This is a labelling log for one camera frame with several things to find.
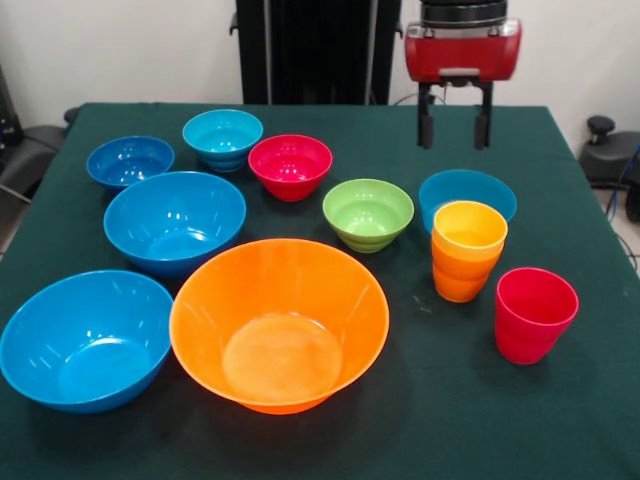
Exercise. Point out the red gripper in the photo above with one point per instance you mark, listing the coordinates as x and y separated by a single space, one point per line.
462 57

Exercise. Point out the yellow plastic cup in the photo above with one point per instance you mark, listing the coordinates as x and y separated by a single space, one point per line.
470 225

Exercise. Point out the small red bowl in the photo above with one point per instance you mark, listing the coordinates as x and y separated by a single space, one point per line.
290 167

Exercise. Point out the large blue bowl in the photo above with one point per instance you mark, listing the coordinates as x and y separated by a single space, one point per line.
85 345
172 225

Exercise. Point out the shallow blue ribbed bowl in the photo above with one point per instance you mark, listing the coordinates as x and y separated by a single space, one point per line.
465 187

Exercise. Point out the small green bowl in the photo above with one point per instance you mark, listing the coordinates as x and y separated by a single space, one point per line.
367 215

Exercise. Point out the orange plastic cup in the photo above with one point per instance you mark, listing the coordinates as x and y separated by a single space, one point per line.
462 280

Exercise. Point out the red plastic cup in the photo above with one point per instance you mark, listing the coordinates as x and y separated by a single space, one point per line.
530 335

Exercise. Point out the small light blue bowl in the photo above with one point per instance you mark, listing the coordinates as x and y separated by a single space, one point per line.
222 140

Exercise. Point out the large orange bowl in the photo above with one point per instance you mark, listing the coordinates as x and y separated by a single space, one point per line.
280 325

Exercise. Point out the small dark blue bowl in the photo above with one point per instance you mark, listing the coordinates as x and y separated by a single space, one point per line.
127 162

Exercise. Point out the dark green table cloth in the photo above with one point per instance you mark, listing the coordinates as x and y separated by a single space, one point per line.
320 450

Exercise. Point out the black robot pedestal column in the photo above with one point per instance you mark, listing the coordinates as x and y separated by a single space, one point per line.
320 50

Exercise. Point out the grey pedestal foot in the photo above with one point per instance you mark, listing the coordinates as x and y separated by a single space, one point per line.
607 160
30 150

